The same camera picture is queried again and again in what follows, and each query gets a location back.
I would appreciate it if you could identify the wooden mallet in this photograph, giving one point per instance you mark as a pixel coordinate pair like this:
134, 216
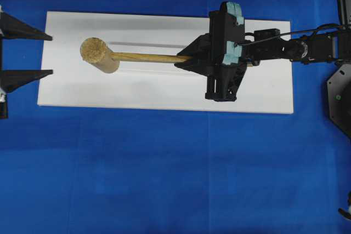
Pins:
96, 52

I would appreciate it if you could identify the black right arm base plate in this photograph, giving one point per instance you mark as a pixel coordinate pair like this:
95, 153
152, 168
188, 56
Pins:
338, 91

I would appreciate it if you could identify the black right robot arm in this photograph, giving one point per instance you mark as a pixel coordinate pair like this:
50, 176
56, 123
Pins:
326, 43

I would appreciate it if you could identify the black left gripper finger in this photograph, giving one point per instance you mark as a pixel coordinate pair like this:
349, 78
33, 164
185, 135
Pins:
14, 79
12, 28

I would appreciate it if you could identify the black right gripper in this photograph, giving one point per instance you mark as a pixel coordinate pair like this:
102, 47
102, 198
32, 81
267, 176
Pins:
226, 66

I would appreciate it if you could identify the large white foam board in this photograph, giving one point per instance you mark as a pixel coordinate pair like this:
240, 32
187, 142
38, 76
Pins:
267, 88

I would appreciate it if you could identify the black teal wrist camera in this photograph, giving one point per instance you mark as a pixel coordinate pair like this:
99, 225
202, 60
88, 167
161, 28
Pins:
227, 32

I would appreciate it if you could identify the blue table cloth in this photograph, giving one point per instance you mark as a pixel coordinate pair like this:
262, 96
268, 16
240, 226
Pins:
71, 170

